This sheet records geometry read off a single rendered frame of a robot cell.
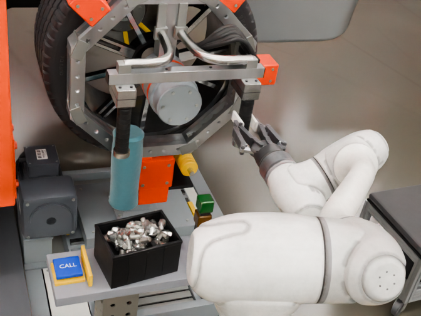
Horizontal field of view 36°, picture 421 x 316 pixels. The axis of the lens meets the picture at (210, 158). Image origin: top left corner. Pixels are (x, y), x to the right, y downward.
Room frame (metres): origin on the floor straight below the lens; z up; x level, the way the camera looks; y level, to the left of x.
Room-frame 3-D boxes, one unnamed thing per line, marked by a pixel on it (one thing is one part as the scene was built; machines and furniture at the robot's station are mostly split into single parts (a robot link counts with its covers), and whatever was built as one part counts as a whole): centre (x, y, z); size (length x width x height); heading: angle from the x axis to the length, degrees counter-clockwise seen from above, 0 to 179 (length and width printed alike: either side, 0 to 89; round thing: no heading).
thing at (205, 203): (1.39, -0.01, 0.64); 0.04 x 0.04 x 0.04; 25
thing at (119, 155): (1.40, 0.23, 0.83); 0.04 x 0.04 x 0.16
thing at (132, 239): (1.32, 0.16, 0.51); 0.20 x 0.14 x 0.13; 123
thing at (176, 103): (1.62, 0.15, 0.85); 0.21 x 0.14 x 0.14; 25
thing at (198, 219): (1.39, -0.01, 0.59); 0.04 x 0.04 x 0.04; 25
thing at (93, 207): (1.84, 0.25, 0.32); 0.40 x 0.30 x 0.28; 115
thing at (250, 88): (1.57, -0.06, 0.93); 0.09 x 0.05 x 0.05; 25
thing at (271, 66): (1.83, -0.10, 0.85); 0.09 x 0.08 x 0.07; 115
